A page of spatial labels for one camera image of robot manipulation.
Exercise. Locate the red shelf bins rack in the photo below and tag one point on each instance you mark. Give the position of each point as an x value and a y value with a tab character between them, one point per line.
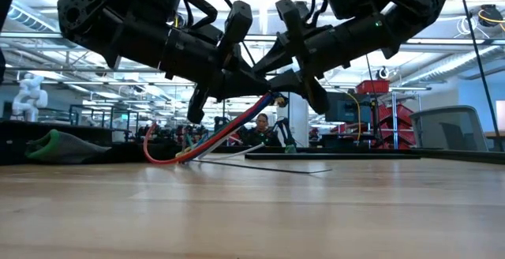
402	117

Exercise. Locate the grey mesh office chair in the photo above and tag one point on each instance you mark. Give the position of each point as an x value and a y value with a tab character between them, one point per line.
434	128

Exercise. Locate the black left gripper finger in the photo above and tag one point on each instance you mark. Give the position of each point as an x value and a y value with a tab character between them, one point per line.
238	59
240	85

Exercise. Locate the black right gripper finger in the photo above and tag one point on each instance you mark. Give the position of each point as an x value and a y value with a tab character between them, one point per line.
294	82
280	53

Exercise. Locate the black computer monitor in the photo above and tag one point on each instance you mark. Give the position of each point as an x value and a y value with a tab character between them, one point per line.
347	109

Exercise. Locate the red storage bin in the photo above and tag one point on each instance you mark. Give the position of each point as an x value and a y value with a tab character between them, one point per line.
372	87

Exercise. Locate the grey black glove green cuff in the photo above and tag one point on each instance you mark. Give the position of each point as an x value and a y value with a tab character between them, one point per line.
67	148

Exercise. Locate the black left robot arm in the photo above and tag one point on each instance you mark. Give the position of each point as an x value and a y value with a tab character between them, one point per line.
118	22

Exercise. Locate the white building pillar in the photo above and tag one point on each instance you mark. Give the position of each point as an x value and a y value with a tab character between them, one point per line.
298	126

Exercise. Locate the white robot figure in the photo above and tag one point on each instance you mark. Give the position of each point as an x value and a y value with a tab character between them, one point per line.
29	97

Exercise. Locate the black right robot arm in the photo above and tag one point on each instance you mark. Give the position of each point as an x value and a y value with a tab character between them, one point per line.
414	2

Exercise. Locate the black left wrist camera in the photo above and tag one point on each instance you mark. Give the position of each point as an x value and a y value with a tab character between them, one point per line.
236	18

